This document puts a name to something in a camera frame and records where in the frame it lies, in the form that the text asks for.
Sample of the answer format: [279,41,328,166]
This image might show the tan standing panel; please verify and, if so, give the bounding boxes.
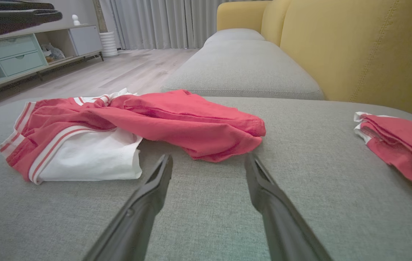
[92,0,109,33]

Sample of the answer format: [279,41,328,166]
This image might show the grey bundle in cabinet shelf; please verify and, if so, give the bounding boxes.
[41,42,65,63]

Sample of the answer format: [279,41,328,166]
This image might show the deep mint green drawer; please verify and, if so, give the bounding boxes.
[0,51,45,77]

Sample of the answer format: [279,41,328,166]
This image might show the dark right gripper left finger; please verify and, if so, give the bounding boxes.
[83,154,174,261]

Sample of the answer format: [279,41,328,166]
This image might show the red white basketball jersey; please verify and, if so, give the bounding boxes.
[0,88,266,185]

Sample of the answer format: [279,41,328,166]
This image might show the small grey sofa seat cushion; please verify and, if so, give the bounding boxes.
[204,28,266,46]

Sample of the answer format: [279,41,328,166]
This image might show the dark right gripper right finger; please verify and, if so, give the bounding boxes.
[244,153,333,261]

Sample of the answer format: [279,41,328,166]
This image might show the yellow sofa end backrest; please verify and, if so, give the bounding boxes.
[217,1,271,32]

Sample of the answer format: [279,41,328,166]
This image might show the shallow mint green drawer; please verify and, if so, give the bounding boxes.
[0,34,39,60]

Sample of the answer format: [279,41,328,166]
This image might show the narrow yellow sofa backrest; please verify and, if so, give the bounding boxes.
[261,0,292,47]

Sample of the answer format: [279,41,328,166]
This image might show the large grey sofa seat cushion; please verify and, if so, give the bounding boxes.
[0,96,412,261]

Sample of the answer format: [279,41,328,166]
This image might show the grey pleated curtain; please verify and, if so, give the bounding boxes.
[109,0,230,50]

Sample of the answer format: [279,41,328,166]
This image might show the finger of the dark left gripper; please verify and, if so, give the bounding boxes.
[0,9,63,38]
[0,0,55,11]

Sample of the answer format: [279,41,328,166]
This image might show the white ribbed floor vase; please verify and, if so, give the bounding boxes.
[99,32,120,58]

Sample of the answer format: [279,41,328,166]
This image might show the wide yellow sofa backrest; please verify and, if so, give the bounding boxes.
[279,0,412,122]

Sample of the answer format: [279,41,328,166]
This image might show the white cabinet door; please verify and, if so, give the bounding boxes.
[69,25,103,57]

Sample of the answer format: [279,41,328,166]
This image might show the low white tv cabinet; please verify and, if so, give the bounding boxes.
[0,24,104,98]

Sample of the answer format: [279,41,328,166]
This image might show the medium grey sofa seat cushion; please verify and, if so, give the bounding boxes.
[161,39,325,101]

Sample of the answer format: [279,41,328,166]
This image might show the red shorts with white stripe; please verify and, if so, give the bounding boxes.
[353,112,412,202]

